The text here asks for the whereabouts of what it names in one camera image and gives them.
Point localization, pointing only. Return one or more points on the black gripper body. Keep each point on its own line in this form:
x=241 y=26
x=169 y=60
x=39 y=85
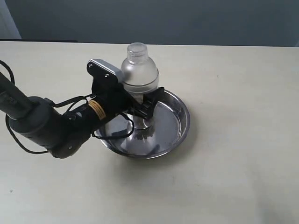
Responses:
x=110 y=99

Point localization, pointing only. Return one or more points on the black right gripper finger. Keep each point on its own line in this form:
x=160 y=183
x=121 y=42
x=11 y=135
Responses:
x=150 y=101

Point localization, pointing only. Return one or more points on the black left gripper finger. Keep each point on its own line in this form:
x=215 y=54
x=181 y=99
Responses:
x=136 y=107

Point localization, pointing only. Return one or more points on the clear plastic shaker bottle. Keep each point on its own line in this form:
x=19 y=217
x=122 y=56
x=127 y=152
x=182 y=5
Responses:
x=141 y=78

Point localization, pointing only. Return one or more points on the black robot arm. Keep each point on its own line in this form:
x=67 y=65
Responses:
x=61 y=129

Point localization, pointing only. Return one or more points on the round stainless steel tray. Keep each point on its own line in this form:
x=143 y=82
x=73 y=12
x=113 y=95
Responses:
x=150 y=139

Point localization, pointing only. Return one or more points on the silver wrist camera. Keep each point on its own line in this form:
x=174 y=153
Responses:
x=106 y=67

